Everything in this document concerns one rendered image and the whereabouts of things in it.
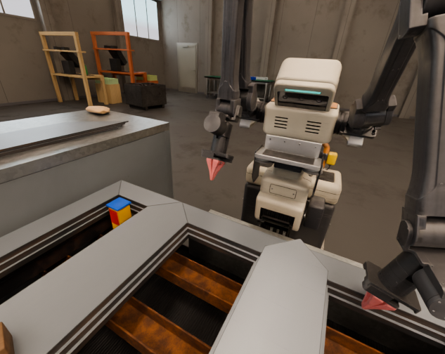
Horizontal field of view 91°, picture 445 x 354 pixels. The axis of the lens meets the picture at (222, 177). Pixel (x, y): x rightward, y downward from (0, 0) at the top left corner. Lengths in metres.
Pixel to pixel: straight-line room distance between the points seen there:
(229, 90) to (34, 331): 0.75
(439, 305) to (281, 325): 0.27
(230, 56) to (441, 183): 0.58
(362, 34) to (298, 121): 9.31
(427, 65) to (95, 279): 0.79
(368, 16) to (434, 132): 9.81
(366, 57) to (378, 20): 1.08
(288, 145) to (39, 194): 0.92
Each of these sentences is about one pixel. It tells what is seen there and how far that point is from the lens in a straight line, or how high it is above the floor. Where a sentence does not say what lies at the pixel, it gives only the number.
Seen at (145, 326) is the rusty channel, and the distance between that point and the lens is 0.78.
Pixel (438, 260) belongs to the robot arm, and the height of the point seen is 1.08.
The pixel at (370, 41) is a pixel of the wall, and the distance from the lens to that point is 10.18.
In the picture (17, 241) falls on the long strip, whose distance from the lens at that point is 0.88.
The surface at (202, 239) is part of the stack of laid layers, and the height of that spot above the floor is 0.83.
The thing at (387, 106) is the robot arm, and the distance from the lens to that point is 0.80.
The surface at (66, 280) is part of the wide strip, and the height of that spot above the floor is 0.87.
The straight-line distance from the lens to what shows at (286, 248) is 0.72.
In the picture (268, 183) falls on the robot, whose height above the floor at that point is 0.86.
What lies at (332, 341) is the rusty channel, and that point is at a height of 0.68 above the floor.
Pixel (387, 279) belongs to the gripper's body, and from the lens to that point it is 0.60.
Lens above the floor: 1.35
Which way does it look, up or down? 27 degrees down
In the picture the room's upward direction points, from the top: 3 degrees clockwise
